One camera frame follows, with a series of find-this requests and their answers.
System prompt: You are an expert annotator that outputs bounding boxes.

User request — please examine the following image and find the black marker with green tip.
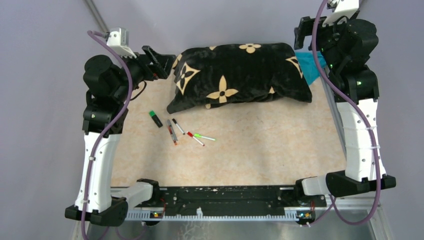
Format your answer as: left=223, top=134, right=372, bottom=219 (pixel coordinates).
left=148, top=110, right=163, bottom=128

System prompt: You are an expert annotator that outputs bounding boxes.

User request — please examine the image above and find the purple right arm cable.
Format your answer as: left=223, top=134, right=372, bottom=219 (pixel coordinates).
left=308, top=0, right=382, bottom=228

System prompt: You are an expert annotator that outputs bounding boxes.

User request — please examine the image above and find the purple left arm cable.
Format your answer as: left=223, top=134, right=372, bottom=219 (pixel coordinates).
left=80, top=30, right=134, bottom=240

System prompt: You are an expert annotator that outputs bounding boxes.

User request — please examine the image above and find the white pen with green tip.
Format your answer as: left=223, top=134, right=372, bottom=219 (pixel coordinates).
left=200, top=135, right=216, bottom=141

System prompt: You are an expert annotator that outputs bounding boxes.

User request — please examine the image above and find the black pillow with beige flowers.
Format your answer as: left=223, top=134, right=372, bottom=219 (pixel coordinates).
left=166, top=42, right=313, bottom=114

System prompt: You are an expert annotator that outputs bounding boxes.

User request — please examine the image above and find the white marker with black cap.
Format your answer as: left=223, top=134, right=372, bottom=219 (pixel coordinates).
left=172, top=118, right=186, bottom=135

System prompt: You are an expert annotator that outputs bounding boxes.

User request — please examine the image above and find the white marker with red tip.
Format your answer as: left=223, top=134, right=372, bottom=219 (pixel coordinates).
left=187, top=131, right=205, bottom=147

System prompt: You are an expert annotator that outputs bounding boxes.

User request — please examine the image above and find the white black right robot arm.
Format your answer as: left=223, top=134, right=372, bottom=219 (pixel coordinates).
left=293, top=16, right=397, bottom=206

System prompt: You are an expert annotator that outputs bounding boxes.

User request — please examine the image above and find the teal cloth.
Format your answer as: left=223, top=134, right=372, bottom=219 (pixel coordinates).
left=295, top=51, right=321, bottom=86

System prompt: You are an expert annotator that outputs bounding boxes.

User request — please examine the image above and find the grey checkered pen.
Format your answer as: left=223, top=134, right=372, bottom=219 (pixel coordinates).
left=166, top=119, right=178, bottom=144

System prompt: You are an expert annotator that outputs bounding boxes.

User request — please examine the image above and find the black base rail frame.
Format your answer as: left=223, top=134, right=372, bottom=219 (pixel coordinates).
left=109, top=185, right=335, bottom=227

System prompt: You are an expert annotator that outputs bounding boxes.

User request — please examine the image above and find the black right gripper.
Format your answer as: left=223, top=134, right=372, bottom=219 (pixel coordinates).
left=293, top=15, right=353, bottom=72

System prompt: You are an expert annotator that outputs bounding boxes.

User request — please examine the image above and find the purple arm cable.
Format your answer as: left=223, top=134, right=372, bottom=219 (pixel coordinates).
left=80, top=30, right=134, bottom=240
left=308, top=0, right=382, bottom=228

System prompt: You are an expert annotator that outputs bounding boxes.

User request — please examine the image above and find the red orange pen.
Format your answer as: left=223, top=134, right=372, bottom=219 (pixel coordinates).
left=167, top=126, right=178, bottom=146

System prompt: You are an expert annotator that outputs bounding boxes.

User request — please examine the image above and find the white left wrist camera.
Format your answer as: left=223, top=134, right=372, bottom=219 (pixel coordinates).
left=106, top=27, right=137, bottom=59

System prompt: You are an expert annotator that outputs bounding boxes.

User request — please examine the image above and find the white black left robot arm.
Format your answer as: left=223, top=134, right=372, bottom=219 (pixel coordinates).
left=64, top=45, right=176, bottom=227

